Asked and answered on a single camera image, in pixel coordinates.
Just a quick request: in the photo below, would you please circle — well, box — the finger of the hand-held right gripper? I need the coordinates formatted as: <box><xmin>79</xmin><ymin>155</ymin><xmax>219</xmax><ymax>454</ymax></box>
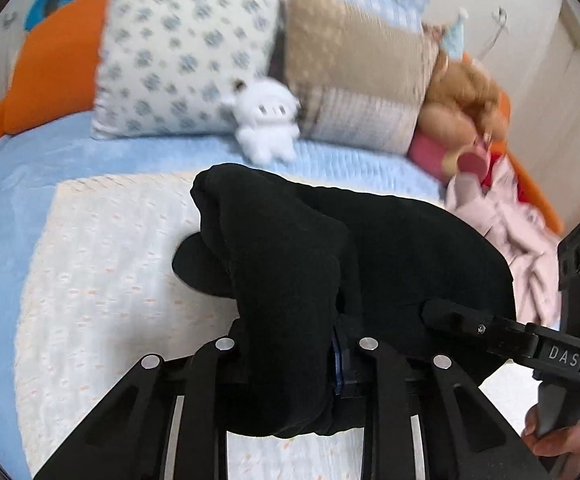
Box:
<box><xmin>421</xmin><ymin>298</ymin><xmax>538</xmax><ymax>361</ymax></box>

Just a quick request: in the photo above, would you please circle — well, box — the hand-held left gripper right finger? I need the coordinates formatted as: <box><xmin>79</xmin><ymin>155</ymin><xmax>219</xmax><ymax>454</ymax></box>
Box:
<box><xmin>332</xmin><ymin>330</ymin><xmax>550</xmax><ymax>480</ymax></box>

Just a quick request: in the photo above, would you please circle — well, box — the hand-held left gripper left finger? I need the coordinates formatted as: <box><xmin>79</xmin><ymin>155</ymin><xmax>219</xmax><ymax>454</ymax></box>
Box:
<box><xmin>35</xmin><ymin>337</ymin><xmax>251</xmax><ymax>480</ymax></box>

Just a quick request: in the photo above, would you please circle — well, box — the black garment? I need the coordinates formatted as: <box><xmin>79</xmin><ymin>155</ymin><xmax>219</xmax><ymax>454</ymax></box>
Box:
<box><xmin>172</xmin><ymin>162</ymin><xmax>515</xmax><ymax>438</ymax></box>

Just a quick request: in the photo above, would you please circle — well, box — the person's right hand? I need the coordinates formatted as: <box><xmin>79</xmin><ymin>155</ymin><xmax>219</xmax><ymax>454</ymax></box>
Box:
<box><xmin>521</xmin><ymin>402</ymin><xmax>580</xmax><ymax>461</ymax></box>

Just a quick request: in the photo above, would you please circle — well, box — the pink garment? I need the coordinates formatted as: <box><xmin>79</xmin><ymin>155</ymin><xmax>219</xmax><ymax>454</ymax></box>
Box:
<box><xmin>442</xmin><ymin>160</ymin><xmax>565</xmax><ymax>326</ymax></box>

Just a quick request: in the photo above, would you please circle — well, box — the white textured blanket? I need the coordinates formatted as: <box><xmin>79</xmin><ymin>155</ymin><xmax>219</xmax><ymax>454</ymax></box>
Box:
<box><xmin>12</xmin><ymin>170</ymin><xmax>535</xmax><ymax>480</ymax></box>

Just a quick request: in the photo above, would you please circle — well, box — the brown teddy bear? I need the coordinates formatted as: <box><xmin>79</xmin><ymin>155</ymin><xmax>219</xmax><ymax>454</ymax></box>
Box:
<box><xmin>409</xmin><ymin>7</ymin><xmax>510</xmax><ymax>186</ymax></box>

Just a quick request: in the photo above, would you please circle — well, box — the white plush toy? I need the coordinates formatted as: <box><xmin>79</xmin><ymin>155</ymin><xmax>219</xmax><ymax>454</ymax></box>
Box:
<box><xmin>220</xmin><ymin>78</ymin><xmax>301</xmax><ymax>165</ymax></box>

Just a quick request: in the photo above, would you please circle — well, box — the light blue blanket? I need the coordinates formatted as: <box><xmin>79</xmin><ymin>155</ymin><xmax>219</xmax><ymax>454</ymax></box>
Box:
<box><xmin>0</xmin><ymin>110</ymin><xmax>445</xmax><ymax>431</ymax></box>

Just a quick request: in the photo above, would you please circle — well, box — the beige pillow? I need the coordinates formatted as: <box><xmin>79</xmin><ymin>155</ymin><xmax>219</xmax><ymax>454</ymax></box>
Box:
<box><xmin>282</xmin><ymin>0</ymin><xmax>440</xmax><ymax>156</ymax></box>

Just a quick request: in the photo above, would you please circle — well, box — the blue patterned white pillow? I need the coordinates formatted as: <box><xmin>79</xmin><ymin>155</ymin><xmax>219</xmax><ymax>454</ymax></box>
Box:
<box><xmin>91</xmin><ymin>0</ymin><xmax>291</xmax><ymax>141</ymax></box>

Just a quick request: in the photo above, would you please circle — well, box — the blue ring toy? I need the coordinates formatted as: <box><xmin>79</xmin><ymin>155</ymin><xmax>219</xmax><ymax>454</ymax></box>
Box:
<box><xmin>24</xmin><ymin>0</ymin><xmax>87</xmax><ymax>31</ymax></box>

